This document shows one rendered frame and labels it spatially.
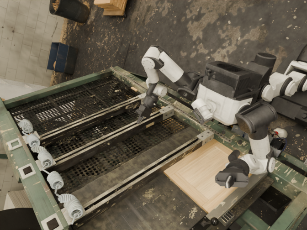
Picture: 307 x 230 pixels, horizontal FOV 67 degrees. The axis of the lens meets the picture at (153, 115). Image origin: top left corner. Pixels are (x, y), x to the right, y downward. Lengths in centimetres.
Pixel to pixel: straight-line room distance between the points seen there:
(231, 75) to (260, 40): 163
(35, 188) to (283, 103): 202
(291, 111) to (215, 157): 95
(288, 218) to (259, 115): 56
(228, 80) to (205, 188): 64
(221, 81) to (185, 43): 209
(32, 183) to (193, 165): 96
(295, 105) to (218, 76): 122
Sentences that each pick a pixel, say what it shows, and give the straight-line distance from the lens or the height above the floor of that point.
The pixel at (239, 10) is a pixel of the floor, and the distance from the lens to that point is 302.
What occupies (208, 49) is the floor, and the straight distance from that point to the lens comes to 302.
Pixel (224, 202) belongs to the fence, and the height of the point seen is 123.
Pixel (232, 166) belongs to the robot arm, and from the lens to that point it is 101.
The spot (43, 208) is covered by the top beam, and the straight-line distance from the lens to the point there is 137.
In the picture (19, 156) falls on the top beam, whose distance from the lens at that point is 171.
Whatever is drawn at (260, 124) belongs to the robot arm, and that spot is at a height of 134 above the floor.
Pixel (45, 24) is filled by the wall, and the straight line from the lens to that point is 632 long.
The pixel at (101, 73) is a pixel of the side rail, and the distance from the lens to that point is 265.
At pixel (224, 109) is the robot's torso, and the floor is 135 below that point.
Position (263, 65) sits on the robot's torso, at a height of 106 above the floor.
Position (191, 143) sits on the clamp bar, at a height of 109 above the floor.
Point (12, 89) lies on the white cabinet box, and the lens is 477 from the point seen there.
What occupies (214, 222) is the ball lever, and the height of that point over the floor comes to 146.
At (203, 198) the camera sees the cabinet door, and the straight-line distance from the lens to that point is 140.
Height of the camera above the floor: 245
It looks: 47 degrees down
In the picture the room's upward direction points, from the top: 82 degrees counter-clockwise
